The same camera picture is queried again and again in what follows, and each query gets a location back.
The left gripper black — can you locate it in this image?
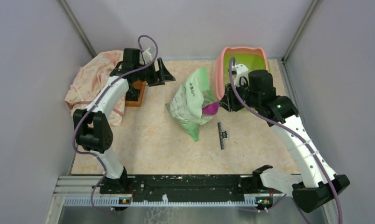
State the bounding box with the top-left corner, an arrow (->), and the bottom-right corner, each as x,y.
134,57 -> 175,87

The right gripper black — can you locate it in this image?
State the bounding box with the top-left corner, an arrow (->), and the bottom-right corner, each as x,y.
219,79 -> 260,112

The green cat litter bag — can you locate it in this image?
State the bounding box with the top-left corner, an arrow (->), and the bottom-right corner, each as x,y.
165,68 -> 215,142

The magenta plastic litter scoop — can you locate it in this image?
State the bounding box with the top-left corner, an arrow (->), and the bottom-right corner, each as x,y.
202,101 -> 219,116

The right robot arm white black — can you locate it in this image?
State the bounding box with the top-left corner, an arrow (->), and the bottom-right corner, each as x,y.
220,69 -> 350,214

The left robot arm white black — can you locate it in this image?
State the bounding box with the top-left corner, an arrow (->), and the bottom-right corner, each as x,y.
72,48 -> 175,193

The pink and green litter box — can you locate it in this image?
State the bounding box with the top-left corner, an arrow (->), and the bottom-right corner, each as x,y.
215,46 -> 273,111

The pink patterned crumpled cloth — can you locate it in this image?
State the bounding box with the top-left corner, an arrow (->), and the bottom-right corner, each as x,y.
65,50 -> 123,114

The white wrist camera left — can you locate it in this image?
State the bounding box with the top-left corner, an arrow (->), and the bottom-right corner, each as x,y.
142,47 -> 156,65

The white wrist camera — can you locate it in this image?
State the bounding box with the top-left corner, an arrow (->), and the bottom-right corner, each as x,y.
232,63 -> 249,87
142,47 -> 156,65

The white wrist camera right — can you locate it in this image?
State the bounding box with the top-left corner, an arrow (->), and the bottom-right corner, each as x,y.
232,63 -> 249,87

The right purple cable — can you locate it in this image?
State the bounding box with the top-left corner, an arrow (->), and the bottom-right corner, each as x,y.
228,56 -> 344,224

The purple cable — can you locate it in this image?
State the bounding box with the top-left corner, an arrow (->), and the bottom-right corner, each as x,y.
228,56 -> 344,224
71,35 -> 159,217

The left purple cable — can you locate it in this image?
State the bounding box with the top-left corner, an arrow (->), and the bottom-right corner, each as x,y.
71,35 -> 159,217

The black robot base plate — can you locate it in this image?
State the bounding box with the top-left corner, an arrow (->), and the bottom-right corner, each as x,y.
99,175 -> 271,203

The white slotted cable duct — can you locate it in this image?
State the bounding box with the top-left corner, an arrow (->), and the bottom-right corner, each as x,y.
63,196 -> 258,207

